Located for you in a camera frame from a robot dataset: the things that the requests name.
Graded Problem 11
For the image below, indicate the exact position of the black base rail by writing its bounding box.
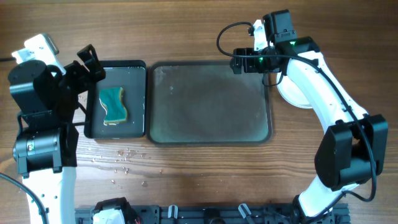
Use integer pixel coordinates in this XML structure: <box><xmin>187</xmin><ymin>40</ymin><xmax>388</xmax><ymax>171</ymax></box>
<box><xmin>75</xmin><ymin>203</ymin><xmax>351</xmax><ymax>224</ymax></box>

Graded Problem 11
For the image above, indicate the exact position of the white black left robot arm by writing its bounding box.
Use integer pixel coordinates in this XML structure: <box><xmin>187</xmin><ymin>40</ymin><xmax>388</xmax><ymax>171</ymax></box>
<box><xmin>8</xmin><ymin>44</ymin><xmax>106</xmax><ymax>223</ymax></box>

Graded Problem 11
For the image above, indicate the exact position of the small black tray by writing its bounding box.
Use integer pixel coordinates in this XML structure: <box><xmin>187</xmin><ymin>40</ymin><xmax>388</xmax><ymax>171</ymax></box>
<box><xmin>84</xmin><ymin>60</ymin><xmax>147</xmax><ymax>139</ymax></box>

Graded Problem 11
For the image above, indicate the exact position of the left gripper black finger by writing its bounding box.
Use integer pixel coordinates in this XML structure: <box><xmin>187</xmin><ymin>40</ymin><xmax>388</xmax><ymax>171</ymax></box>
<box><xmin>60</xmin><ymin>60</ymin><xmax>94</xmax><ymax>93</ymax></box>
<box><xmin>77</xmin><ymin>44</ymin><xmax>106</xmax><ymax>83</ymax></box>

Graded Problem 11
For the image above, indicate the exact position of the large dark brown tray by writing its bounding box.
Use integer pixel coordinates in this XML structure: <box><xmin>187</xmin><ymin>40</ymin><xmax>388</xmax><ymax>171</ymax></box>
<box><xmin>146</xmin><ymin>60</ymin><xmax>272</xmax><ymax>146</ymax></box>

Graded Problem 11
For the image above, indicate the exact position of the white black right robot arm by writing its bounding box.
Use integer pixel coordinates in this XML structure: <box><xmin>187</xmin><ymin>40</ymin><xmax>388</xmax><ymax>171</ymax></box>
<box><xmin>230</xmin><ymin>10</ymin><xmax>388</xmax><ymax>223</ymax></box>

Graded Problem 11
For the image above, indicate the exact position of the white plate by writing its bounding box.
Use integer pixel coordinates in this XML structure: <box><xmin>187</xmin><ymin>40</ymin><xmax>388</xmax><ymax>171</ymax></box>
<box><xmin>276</xmin><ymin>73</ymin><xmax>312</xmax><ymax>109</ymax></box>

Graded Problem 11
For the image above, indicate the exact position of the green yellow sponge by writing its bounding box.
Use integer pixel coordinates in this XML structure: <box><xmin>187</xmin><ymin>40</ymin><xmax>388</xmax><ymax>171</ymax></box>
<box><xmin>99</xmin><ymin>86</ymin><xmax>127</xmax><ymax>126</ymax></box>

